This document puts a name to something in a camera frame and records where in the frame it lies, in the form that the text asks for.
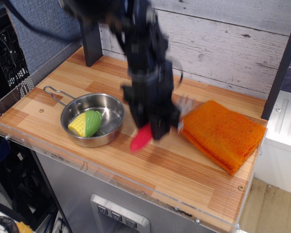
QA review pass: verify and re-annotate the silver dispenser button panel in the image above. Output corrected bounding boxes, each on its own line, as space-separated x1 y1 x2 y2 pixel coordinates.
90 194 151 233

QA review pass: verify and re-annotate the dark grey left post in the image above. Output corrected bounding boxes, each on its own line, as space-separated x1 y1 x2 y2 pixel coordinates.
80 21 103 67

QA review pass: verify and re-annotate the silver metal pan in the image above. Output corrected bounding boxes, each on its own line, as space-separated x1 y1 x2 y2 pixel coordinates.
43 86 125 148

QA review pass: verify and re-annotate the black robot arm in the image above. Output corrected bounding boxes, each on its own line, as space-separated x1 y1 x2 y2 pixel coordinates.
60 0 180 140

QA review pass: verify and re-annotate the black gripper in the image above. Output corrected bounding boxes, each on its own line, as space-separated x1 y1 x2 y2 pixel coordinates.
122 60 180 140

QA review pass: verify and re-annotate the white side appliance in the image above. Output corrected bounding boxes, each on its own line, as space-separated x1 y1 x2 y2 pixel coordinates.
254 91 291 193

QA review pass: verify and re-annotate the toy corn cob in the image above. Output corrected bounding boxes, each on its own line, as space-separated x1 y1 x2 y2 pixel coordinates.
68 110 102 138

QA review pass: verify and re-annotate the black plastic crate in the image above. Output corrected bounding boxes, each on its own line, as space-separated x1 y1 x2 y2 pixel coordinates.
0 25 29 98

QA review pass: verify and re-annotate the yellow object bottom left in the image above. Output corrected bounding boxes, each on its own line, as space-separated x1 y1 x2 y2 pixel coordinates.
15 222 34 233

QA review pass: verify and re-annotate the dark grey post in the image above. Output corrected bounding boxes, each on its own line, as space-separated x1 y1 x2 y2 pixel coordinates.
80 21 103 67
261 34 291 120

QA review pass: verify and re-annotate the orange cloth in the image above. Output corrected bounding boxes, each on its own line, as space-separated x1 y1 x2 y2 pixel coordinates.
179 100 266 175

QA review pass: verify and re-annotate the red handled metal fork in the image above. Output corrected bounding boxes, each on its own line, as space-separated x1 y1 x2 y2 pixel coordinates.
130 96 194 152

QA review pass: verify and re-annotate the dark grey right post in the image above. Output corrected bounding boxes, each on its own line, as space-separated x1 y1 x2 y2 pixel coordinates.
261 34 291 120

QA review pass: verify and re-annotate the stainless steel toy cabinet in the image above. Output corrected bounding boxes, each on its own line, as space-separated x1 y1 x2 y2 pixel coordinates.
36 153 220 233

